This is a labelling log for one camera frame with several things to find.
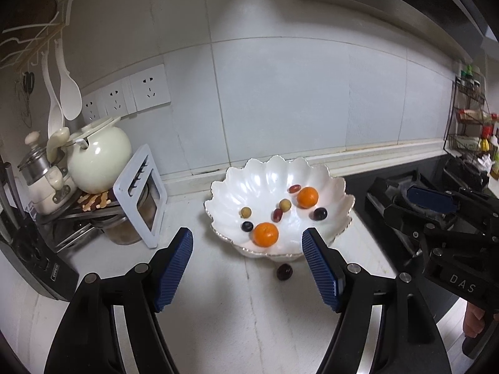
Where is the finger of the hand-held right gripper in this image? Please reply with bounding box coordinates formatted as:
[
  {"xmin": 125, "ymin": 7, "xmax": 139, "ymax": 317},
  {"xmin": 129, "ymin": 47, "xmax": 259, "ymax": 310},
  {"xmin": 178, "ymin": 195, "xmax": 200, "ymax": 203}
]
[
  {"xmin": 384, "ymin": 203, "xmax": 499, "ymax": 256},
  {"xmin": 405, "ymin": 186, "xmax": 499, "ymax": 234}
]

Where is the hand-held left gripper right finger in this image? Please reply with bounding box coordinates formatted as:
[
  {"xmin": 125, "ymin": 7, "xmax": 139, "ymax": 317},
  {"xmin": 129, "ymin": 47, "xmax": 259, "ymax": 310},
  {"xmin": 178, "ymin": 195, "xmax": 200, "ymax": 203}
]
[{"xmin": 301, "ymin": 228, "xmax": 453, "ymax": 374}]

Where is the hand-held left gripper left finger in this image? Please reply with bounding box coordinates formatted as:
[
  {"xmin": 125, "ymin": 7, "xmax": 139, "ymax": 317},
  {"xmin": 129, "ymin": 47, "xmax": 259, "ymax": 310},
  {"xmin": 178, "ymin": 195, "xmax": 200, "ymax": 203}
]
[{"xmin": 44, "ymin": 227, "xmax": 194, "ymax": 374}]

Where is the large orange mandarin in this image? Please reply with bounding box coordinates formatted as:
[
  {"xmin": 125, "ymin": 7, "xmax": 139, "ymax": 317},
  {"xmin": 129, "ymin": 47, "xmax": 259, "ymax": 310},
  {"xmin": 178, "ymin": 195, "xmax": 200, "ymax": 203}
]
[{"xmin": 253, "ymin": 222, "xmax": 280, "ymax": 247}]

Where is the white scalloped ceramic bowl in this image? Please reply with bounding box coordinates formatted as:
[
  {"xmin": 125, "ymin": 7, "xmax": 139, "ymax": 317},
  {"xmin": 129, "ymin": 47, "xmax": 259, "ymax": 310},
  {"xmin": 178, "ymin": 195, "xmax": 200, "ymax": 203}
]
[{"xmin": 204, "ymin": 155, "xmax": 356, "ymax": 262}]

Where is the person's right hand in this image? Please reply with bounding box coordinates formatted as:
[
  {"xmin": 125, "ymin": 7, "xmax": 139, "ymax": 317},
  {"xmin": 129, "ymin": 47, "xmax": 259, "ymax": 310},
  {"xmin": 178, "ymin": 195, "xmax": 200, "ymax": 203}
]
[{"xmin": 464, "ymin": 303, "xmax": 486, "ymax": 339}]

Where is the black gas stove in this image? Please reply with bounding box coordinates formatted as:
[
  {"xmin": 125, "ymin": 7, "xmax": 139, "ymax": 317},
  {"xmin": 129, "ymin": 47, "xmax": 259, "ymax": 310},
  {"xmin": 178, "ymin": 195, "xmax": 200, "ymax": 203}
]
[{"xmin": 364, "ymin": 169, "xmax": 492, "ymax": 258}]

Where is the glass jar with brown contents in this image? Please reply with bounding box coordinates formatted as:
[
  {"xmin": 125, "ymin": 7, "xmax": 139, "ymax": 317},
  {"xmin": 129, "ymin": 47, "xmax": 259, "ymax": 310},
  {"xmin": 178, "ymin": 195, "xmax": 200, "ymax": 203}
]
[
  {"xmin": 91, "ymin": 215, "xmax": 143, "ymax": 246},
  {"xmin": 134, "ymin": 187, "xmax": 157, "ymax": 227}
]

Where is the small orange kumquat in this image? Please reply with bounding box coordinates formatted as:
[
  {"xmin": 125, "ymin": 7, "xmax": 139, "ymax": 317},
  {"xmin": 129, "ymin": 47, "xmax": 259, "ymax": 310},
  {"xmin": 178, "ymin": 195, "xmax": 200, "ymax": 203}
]
[{"xmin": 297, "ymin": 186, "xmax": 319, "ymax": 209}]

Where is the brown patterned trivet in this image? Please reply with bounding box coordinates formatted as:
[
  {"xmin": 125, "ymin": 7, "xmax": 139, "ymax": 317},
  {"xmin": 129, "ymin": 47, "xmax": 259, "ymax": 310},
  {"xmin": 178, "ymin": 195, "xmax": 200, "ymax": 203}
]
[{"xmin": 76, "ymin": 189, "xmax": 118, "ymax": 213}]

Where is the metal kitchen shelf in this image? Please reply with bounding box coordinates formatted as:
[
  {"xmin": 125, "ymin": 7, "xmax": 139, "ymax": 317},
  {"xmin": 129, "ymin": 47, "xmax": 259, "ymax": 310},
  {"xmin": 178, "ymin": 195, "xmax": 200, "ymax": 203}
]
[{"xmin": 37, "ymin": 191, "xmax": 129, "ymax": 250}]

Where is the cream ceramic teapot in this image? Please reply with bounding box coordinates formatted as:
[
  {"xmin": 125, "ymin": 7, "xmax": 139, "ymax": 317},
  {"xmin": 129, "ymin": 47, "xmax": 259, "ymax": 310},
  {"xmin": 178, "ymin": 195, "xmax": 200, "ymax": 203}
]
[{"xmin": 67, "ymin": 116, "xmax": 133, "ymax": 194}]

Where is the black kitchen appliance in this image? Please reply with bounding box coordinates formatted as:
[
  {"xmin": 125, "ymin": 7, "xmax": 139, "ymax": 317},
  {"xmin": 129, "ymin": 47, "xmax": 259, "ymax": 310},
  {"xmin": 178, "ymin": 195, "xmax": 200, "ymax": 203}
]
[{"xmin": 0, "ymin": 156, "xmax": 80, "ymax": 302}]

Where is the steel range hood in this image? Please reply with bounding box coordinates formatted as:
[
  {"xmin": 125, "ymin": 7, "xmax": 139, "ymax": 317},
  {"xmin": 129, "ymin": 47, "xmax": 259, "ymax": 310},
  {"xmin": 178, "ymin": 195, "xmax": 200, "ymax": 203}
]
[{"xmin": 298, "ymin": 0, "xmax": 494, "ymax": 59}]

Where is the white rice paddle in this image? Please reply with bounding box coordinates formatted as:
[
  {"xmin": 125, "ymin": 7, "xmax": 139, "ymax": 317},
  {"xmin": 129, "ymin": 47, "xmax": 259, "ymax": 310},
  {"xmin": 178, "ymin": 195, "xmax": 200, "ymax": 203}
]
[{"xmin": 55, "ymin": 39, "xmax": 82, "ymax": 121}]

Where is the white plastic frame rack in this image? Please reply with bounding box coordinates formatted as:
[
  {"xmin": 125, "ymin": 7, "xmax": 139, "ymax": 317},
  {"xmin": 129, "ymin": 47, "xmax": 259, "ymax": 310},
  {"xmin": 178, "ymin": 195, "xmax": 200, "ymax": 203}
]
[{"xmin": 113, "ymin": 143, "xmax": 169, "ymax": 249}]

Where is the black wire spice rack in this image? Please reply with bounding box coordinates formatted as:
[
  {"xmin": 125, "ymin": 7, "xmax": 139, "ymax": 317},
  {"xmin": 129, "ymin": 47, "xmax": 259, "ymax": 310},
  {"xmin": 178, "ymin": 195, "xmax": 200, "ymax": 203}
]
[{"xmin": 443, "ymin": 66, "xmax": 499, "ymax": 180}]

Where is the white wall socket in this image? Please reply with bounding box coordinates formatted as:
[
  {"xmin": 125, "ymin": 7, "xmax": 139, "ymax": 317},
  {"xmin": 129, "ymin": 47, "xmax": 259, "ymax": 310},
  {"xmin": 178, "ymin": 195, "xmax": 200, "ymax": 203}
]
[
  {"xmin": 102, "ymin": 82, "xmax": 135, "ymax": 115},
  {"xmin": 129, "ymin": 63, "xmax": 172, "ymax": 112},
  {"xmin": 81, "ymin": 93, "xmax": 108, "ymax": 122}
]

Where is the wall hook rail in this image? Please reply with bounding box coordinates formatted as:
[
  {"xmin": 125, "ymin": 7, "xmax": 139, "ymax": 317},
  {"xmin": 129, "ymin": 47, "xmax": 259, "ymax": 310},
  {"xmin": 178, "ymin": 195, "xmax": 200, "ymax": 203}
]
[{"xmin": 0, "ymin": 0, "xmax": 75, "ymax": 67}]

